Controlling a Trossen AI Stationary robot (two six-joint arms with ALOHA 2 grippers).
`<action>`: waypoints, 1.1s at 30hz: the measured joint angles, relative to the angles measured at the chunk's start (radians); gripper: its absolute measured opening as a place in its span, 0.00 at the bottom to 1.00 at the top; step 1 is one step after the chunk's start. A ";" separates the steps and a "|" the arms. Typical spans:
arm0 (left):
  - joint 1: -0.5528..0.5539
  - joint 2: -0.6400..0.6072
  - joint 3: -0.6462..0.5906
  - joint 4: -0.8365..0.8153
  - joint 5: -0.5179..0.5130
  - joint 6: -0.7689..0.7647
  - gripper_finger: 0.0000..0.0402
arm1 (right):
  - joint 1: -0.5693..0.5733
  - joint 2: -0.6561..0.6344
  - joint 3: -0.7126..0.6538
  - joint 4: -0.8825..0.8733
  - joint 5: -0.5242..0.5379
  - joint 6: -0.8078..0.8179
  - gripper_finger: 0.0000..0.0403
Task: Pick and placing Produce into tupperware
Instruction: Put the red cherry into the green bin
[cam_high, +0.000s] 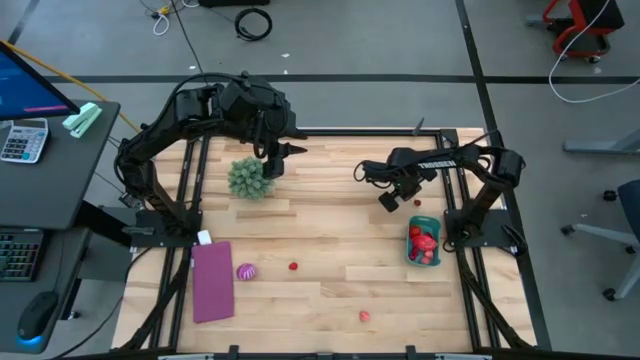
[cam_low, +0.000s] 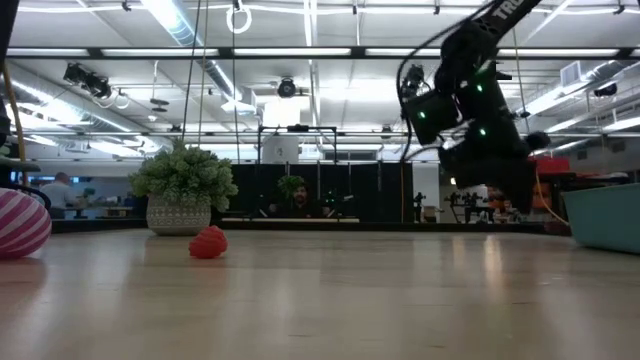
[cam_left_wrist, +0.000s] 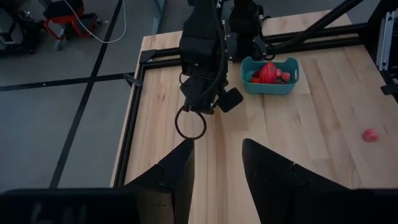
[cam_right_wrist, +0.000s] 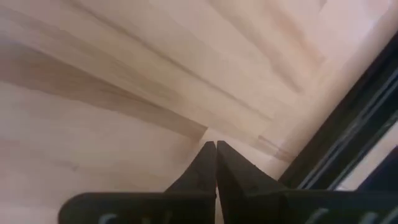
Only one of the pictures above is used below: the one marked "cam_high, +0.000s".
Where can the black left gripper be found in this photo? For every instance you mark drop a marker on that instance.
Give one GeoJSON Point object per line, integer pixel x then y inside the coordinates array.
{"type": "Point", "coordinates": [275, 127]}

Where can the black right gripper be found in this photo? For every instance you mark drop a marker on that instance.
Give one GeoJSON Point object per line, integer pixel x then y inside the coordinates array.
{"type": "Point", "coordinates": [405, 177]}

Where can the green artificial plant ball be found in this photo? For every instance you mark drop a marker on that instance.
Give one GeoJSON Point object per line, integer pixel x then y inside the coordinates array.
{"type": "Point", "coordinates": [250, 179]}

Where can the red toy dragon fruit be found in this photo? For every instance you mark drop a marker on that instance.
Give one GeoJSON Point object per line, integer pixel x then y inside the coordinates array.
{"type": "Point", "coordinates": [425, 243]}

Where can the pink white striped ball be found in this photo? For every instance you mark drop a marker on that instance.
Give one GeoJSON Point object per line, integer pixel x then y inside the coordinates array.
{"type": "Point", "coordinates": [246, 272]}

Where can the small pink red toy fruit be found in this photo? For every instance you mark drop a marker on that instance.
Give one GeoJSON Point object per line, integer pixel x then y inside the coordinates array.
{"type": "Point", "coordinates": [364, 315]}

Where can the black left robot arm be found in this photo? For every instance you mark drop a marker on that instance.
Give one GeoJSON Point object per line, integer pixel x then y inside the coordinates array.
{"type": "Point", "coordinates": [150, 145]}

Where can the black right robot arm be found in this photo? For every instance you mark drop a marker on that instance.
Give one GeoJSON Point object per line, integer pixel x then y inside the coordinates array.
{"type": "Point", "coordinates": [495, 170]}

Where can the teal tupperware container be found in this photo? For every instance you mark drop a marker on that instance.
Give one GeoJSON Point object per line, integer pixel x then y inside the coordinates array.
{"type": "Point", "coordinates": [435, 222]}

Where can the red toy tomato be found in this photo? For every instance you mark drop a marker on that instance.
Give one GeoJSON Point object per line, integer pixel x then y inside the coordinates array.
{"type": "Point", "coordinates": [415, 231]}

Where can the white pouch tag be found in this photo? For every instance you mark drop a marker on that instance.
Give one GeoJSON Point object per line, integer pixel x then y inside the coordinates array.
{"type": "Point", "coordinates": [204, 237]}

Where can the magenta cloth pouch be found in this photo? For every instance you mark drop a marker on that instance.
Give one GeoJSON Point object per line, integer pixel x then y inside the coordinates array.
{"type": "Point", "coordinates": [212, 282]}

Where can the black floor box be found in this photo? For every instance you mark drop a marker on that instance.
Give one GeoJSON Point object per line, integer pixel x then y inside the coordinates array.
{"type": "Point", "coordinates": [235, 2]}

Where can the mint green stapler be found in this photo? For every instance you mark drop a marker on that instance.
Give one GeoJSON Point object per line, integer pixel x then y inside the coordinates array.
{"type": "Point", "coordinates": [81, 120]}

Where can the grey desk leg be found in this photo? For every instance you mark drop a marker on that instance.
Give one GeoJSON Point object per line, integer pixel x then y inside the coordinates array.
{"type": "Point", "coordinates": [600, 146]}

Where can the black office desk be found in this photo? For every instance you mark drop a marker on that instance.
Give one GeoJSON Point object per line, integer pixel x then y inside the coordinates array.
{"type": "Point", "coordinates": [60, 190]}

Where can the office chair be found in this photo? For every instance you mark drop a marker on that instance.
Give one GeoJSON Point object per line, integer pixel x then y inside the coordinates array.
{"type": "Point", "coordinates": [630, 205]}

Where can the red black cart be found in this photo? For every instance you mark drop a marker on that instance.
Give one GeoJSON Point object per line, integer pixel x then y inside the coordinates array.
{"type": "Point", "coordinates": [580, 30]}

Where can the grey desk calculator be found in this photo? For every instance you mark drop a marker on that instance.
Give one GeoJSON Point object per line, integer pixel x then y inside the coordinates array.
{"type": "Point", "coordinates": [22, 140]}

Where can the large black monitor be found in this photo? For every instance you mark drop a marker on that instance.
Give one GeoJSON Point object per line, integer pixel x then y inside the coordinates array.
{"type": "Point", "coordinates": [25, 90]}

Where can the black computer keyboard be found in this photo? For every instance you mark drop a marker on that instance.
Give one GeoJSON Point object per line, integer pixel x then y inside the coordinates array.
{"type": "Point", "coordinates": [20, 255]}

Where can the black computer mouse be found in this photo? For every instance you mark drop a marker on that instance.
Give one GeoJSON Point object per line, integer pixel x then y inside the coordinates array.
{"type": "Point", "coordinates": [37, 315]}

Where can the black aluminium table frame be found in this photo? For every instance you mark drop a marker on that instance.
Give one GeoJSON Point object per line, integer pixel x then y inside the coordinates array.
{"type": "Point", "coordinates": [465, 300]}

